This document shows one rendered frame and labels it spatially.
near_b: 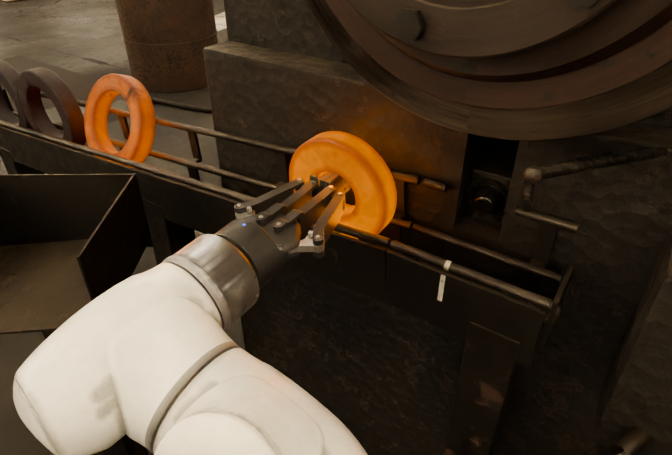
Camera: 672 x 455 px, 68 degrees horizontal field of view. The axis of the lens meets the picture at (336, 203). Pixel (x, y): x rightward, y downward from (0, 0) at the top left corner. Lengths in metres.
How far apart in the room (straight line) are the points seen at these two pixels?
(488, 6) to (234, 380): 0.32
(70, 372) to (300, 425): 0.17
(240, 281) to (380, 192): 0.22
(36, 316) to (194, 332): 0.39
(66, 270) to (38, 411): 0.45
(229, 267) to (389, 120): 0.30
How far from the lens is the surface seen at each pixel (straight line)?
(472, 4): 0.39
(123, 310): 0.44
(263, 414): 0.37
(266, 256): 0.51
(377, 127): 0.68
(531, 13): 0.38
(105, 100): 1.10
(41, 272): 0.87
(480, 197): 0.67
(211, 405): 0.38
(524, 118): 0.49
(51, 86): 1.15
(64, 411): 0.43
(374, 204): 0.62
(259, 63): 0.77
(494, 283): 0.59
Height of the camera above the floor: 1.08
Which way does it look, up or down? 32 degrees down
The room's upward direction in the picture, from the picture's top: straight up
